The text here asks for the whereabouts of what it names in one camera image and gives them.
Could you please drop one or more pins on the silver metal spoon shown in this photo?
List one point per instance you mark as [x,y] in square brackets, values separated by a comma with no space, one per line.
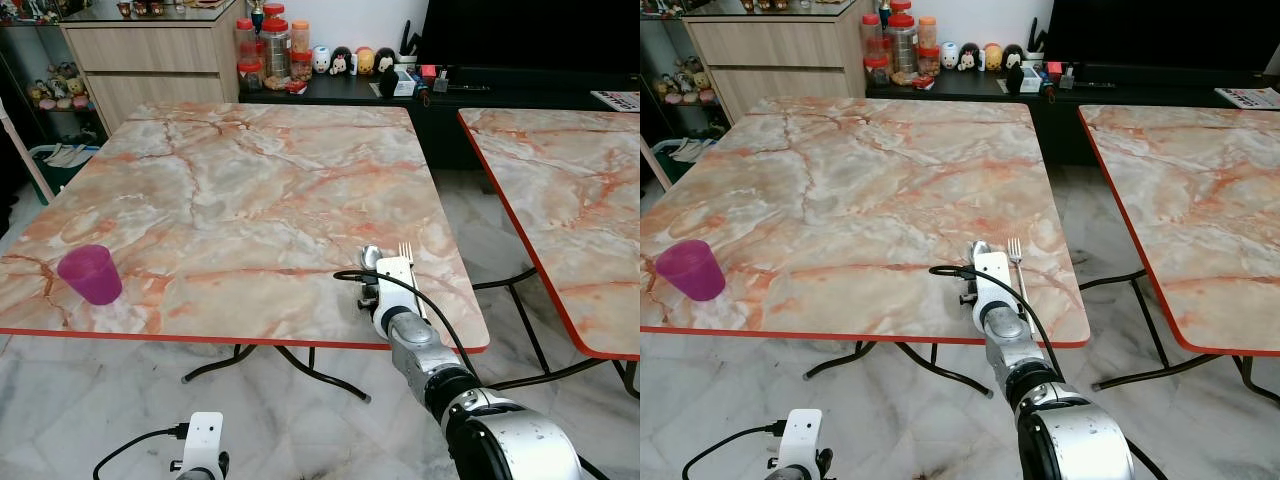
[980,247]
[371,256]

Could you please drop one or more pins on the silver metal fork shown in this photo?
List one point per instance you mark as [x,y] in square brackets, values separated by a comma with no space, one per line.
[1015,256]
[405,253]

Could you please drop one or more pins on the purple plastic cup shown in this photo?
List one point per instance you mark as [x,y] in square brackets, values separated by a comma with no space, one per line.
[90,276]
[691,271]

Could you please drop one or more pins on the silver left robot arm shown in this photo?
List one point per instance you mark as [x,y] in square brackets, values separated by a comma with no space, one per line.
[800,474]
[200,472]

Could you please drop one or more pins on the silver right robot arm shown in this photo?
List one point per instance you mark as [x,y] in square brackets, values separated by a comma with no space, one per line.
[1060,430]
[470,410]

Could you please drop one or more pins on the marble folding table black legs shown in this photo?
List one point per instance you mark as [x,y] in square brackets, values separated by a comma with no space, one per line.
[570,200]
[240,200]
[860,200]
[1200,210]

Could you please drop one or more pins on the small white box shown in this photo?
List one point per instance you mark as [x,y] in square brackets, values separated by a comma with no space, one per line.
[1031,79]
[405,84]

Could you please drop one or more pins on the black mouse plush toy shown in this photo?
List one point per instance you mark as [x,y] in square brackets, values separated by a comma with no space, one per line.
[341,62]
[968,57]

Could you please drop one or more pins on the orange plush toy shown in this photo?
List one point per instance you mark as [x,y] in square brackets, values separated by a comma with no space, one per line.
[364,61]
[992,57]

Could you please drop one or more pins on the white plush toy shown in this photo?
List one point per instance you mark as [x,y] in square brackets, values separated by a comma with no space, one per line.
[321,60]
[948,56]

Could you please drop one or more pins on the dark brown plush toy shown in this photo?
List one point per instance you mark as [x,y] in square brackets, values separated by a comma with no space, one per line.
[1013,55]
[385,58]

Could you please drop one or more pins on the small red lid jar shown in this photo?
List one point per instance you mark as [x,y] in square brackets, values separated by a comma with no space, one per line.
[877,69]
[249,74]

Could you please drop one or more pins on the large red lid snack jar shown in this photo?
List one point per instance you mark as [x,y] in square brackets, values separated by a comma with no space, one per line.
[275,50]
[902,45]

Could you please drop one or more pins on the orange lid plastic jar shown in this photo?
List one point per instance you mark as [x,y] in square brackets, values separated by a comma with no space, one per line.
[928,33]
[301,38]

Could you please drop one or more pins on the light wooden drawer cabinet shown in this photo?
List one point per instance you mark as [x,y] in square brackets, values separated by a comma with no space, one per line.
[780,55]
[150,60]

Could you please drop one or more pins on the black television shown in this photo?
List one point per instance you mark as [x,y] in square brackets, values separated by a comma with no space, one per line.
[530,35]
[1160,35]

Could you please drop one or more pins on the green plastic basket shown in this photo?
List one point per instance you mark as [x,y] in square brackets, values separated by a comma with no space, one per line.
[62,160]
[685,155]

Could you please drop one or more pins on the white pole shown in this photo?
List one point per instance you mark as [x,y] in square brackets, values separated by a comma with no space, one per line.
[655,165]
[25,150]

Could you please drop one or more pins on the printed magazine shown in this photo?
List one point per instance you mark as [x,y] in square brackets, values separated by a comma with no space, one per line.
[618,100]
[1250,98]

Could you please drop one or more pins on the glass shelf with plush toys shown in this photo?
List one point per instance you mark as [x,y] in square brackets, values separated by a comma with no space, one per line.
[675,85]
[55,90]

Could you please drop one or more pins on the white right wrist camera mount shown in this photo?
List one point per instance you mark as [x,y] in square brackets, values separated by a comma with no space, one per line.
[994,279]
[394,284]

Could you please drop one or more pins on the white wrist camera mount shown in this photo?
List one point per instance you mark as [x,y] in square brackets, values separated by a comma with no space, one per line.
[206,435]
[394,284]
[994,279]
[801,432]

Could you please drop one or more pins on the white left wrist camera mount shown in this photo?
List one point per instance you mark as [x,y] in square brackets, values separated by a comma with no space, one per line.
[801,432]
[206,435]

